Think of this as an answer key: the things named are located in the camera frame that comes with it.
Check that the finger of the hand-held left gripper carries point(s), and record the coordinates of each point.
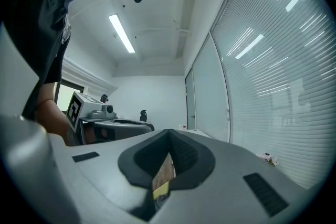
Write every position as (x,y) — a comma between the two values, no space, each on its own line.
(126,129)

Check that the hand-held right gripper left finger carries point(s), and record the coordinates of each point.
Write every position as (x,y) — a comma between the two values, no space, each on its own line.
(110,178)

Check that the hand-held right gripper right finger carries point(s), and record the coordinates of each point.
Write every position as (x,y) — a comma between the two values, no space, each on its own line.
(236,191)

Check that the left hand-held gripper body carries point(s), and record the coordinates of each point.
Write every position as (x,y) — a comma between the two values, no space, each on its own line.
(78,110)

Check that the person's left forearm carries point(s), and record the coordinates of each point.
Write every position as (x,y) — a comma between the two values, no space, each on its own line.
(51,120)

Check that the black office chair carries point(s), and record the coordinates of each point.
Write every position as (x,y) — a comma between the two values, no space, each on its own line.
(143,115)

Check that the pink flower bouquet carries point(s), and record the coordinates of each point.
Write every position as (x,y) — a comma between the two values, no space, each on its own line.
(269,158)

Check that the round table with yellow tablecloth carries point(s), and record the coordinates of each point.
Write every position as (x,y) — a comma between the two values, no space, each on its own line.
(160,190)

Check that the frosted glass door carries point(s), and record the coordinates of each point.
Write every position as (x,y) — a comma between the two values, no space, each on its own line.
(190,99)

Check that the ceiling light bar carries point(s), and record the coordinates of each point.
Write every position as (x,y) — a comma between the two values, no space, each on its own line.
(122,34)

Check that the person's black shirt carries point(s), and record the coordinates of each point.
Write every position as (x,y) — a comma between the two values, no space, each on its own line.
(39,21)

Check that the large glass wall with blinds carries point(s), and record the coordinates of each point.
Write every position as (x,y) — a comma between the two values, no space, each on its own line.
(275,73)

